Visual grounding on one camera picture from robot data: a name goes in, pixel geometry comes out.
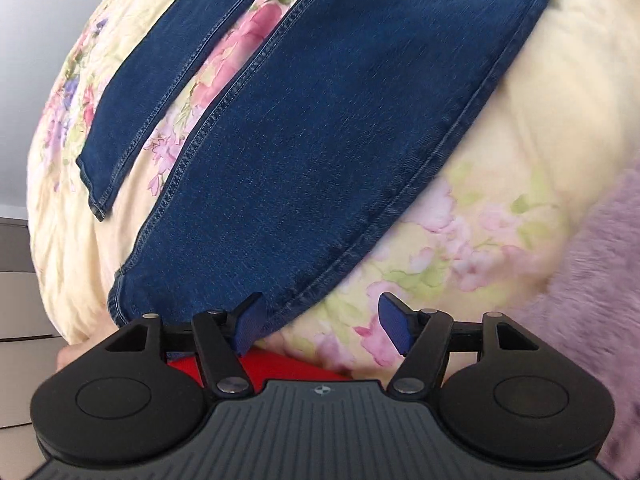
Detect dark blue denim jeans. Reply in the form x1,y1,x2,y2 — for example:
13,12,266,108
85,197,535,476
107,0,549,338

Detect beige drawer cabinet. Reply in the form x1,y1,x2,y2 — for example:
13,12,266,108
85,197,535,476
0,219,65,479

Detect red garment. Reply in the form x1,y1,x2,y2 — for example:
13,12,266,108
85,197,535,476
167,346,348,399

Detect purple fluffy blanket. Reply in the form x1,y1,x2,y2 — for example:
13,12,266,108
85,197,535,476
512,165,639,479

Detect cream floral quilt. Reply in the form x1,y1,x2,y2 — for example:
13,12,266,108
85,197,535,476
27,0,639,379

